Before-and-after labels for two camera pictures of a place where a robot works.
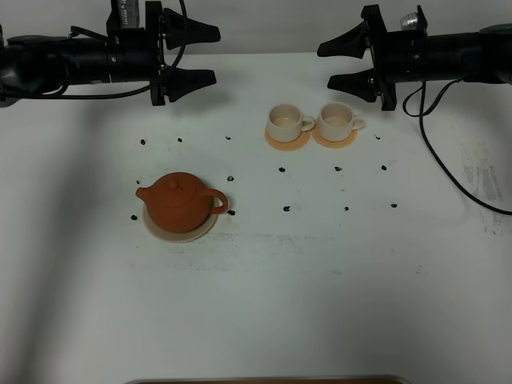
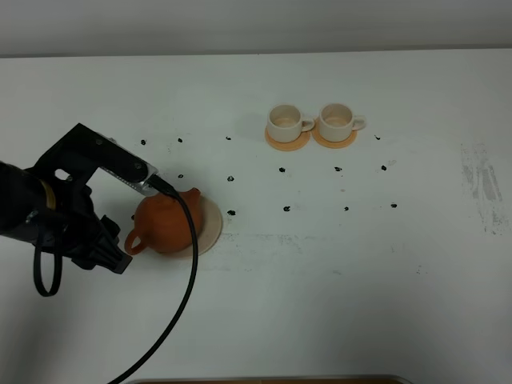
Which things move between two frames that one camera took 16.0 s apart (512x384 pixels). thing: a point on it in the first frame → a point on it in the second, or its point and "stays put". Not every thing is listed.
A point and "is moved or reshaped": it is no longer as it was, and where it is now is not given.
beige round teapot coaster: [180, 237] → [210, 234]
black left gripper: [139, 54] → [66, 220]
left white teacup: [286, 122] stays put
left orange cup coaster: [290, 146] stays put
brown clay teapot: [178, 202] is moved or reshaped
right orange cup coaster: [318, 138] stays put
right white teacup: [337, 122] stays put
